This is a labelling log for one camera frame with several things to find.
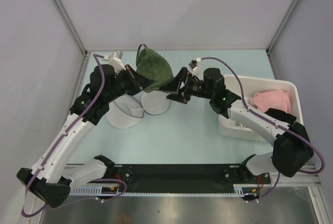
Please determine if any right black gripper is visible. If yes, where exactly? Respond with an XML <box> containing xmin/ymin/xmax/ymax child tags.
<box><xmin>159</xmin><ymin>68</ymin><xmax>214</xmax><ymax>104</ymax></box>

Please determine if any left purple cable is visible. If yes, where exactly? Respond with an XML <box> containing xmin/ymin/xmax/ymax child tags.
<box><xmin>20</xmin><ymin>54</ymin><xmax>128</xmax><ymax>218</ymax></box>

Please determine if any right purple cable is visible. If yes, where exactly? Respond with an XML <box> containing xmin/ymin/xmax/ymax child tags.
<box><xmin>199</xmin><ymin>57</ymin><xmax>326</xmax><ymax>203</ymax></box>

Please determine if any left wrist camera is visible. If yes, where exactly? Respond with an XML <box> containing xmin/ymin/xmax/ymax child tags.
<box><xmin>104</xmin><ymin>49</ymin><xmax>125</xmax><ymax>74</ymax></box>

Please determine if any right aluminium frame post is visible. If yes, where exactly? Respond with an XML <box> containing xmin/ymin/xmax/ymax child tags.
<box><xmin>266</xmin><ymin>0</ymin><xmax>301</xmax><ymax>56</ymax></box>

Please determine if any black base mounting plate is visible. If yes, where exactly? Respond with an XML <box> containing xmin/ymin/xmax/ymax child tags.
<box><xmin>100</xmin><ymin>164</ymin><xmax>271</xmax><ymax>194</ymax></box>

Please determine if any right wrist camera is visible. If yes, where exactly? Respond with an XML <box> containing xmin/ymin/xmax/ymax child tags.
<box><xmin>188</xmin><ymin>58</ymin><xmax>201</xmax><ymax>76</ymax></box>

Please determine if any left aluminium frame post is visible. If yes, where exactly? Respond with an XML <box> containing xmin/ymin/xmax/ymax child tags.
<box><xmin>51</xmin><ymin>0</ymin><xmax>87</xmax><ymax>56</ymax></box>

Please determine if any black garment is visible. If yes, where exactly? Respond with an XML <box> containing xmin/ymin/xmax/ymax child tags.
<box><xmin>265</xmin><ymin>108</ymin><xmax>297</xmax><ymax>124</ymax></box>

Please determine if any green bra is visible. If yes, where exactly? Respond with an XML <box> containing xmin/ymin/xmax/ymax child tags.
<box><xmin>136</xmin><ymin>44</ymin><xmax>174</xmax><ymax>93</ymax></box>

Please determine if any pink garment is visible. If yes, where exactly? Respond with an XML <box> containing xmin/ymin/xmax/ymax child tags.
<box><xmin>250</xmin><ymin>89</ymin><xmax>291</xmax><ymax>113</ymax></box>

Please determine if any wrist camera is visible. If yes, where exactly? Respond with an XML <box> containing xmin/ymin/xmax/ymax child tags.
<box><xmin>104</xmin><ymin>49</ymin><xmax>125</xmax><ymax>74</ymax></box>
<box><xmin>188</xmin><ymin>58</ymin><xmax>201</xmax><ymax>76</ymax></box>

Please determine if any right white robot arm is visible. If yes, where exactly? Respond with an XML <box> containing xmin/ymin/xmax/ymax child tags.
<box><xmin>160</xmin><ymin>68</ymin><xmax>314</xmax><ymax>183</ymax></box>

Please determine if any white slotted cable duct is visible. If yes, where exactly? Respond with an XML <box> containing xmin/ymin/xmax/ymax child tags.
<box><xmin>70</xmin><ymin>184</ymin><xmax>261</xmax><ymax>197</ymax></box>

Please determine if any purple cable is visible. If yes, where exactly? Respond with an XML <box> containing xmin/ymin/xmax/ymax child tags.
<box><xmin>199</xmin><ymin>57</ymin><xmax>326</xmax><ymax>203</ymax></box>
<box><xmin>20</xmin><ymin>54</ymin><xmax>128</xmax><ymax>218</ymax></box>

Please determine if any aluminium frame post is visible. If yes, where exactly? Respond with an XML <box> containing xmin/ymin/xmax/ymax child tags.
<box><xmin>266</xmin><ymin>0</ymin><xmax>301</xmax><ymax>56</ymax></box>
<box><xmin>51</xmin><ymin>0</ymin><xmax>87</xmax><ymax>56</ymax></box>

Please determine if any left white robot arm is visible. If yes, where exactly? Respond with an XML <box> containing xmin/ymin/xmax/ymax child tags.
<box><xmin>17</xmin><ymin>64</ymin><xmax>153</xmax><ymax>208</ymax></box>

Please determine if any white plastic basket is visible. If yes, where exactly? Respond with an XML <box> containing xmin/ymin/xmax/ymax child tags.
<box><xmin>217</xmin><ymin>76</ymin><xmax>303</xmax><ymax>142</ymax></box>

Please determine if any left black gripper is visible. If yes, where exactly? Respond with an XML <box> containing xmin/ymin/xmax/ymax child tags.
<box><xmin>104</xmin><ymin>64</ymin><xmax>153</xmax><ymax>102</ymax></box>

